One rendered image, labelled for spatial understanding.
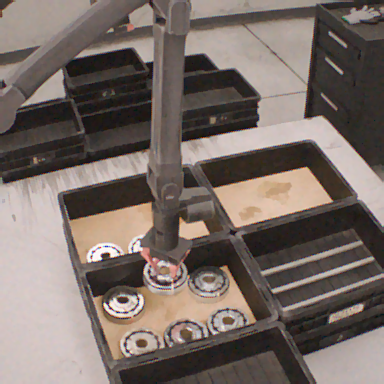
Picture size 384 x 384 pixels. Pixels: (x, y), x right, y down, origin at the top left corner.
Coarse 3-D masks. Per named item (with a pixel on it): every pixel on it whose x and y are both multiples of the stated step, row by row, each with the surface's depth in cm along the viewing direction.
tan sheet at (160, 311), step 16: (144, 288) 150; (96, 304) 146; (144, 304) 146; (160, 304) 146; (176, 304) 146; (192, 304) 146; (208, 304) 147; (224, 304) 147; (240, 304) 146; (144, 320) 142; (160, 320) 142; (256, 320) 142; (112, 336) 138; (112, 352) 134
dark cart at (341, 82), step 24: (360, 0) 287; (336, 24) 268; (360, 24) 270; (312, 48) 296; (336, 48) 277; (360, 48) 254; (312, 72) 304; (336, 72) 283; (360, 72) 259; (312, 96) 314; (336, 96) 289; (360, 96) 268; (336, 120) 295; (360, 120) 279; (360, 144) 290
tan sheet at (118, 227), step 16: (128, 208) 173; (144, 208) 173; (80, 224) 168; (96, 224) 168; (112, 224) 168; (128, 224) 168; (144, 224) 168; (192, 224) 168; (80, 240) 163; (96, 240) 163; (112, 240) 163; (128, 240) 163; (80, 256) 158
